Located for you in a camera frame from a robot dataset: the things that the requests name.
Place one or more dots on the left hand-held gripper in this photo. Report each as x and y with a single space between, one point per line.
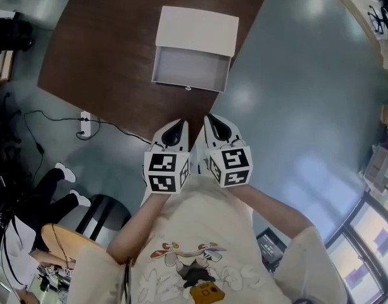
165 171

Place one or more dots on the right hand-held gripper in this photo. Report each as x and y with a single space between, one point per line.
233 166

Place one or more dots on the person's right forearm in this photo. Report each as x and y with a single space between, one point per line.
272 207

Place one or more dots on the person's left forearm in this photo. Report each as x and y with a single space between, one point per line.
140 223

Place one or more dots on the white power strip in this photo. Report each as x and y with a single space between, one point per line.
85 123

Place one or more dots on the black round stool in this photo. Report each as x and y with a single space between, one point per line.
108 211

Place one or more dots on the person's cream printed shirt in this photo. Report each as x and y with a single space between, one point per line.
206 233

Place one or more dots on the dark wooden table white legs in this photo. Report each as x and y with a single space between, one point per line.
108 59

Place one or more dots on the black device with screen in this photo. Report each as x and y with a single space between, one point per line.
271 245

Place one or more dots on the round light wooden table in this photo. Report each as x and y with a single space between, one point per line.
70 239

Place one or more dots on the slatted wooden rack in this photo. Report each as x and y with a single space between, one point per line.
2 65

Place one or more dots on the black office chair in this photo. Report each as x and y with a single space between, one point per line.
385 17

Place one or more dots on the window with black frame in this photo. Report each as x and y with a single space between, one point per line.
364 252

